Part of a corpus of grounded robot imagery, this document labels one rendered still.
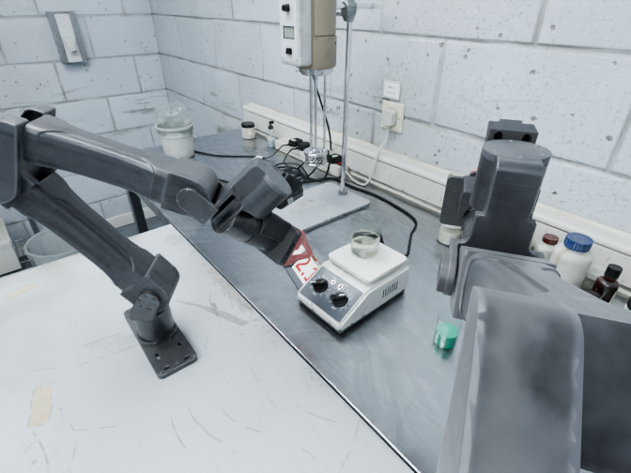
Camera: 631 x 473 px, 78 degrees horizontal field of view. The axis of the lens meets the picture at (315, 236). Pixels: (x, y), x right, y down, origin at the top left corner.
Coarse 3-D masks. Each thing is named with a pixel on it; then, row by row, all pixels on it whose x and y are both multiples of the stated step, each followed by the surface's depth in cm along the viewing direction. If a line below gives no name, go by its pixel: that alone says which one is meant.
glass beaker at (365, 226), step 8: (352, 216) 78; (360, 216) 79; (368, 216) 79; (376, 216) 78; (352, 224) 76; (360, 224) 80; (368, 224) 80; (376, 224) 79; (352, 232) 77; (360, 232) 75; (368, 232) 75; (376, 232) 75; (352, 240) 78; (360, 240) 76; (368, 240) 76; (376, 240) 76; (352, 248) 78; (360, 248) 77; (368, 248) 77; (376, 248) 77; (360, 256) 78; (368, 256) 78; (376, 256) 79
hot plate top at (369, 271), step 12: (336, 252) 80; (348, 252) 80; (384, 252) 80; (396, 252) 80; (336, 264) 78; (348, 264) 77; (360, 264) 77; (372, 264) 77; (384, 264) 77; (396, 264) 77; (360, 276) 74; (372, 276) 73
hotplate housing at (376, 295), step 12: (324, 264) 80; (312, 276) 80; (348, 276) 76; (384, 276) 76; (396, 276) 77; (300, 288) 79; (360, 288) 74; (372, 288) 74; (384, 288) 76; (396, 288) 79; (300, 300) 79; (360, 300) 72; (372, 300) 75; (384, 300) 78; (324, 312) 74; (348, 312) 72; (360, 312) 73; (372, 312) 77; (336, 324) 72; (348, 324) 72
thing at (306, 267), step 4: (300, 260) 89; (304, 260) 88; (308, 260) 88; (312, 260) 87; (296, 264) 90; (300, 264) 89; (304, 264) 88; (308, 264) 87; (312, 264) 86; (296, 268) 89; (300, 268) 88; (304, 268) 87; (308, 268) 86; (312, 268) 85; (316, 268) 85; (300, 272) 87; (304, 272) 86; (308, 272) 86; (312, 272) 85; (304, 276) 86; (308, 276) 85; (304, 280) 85
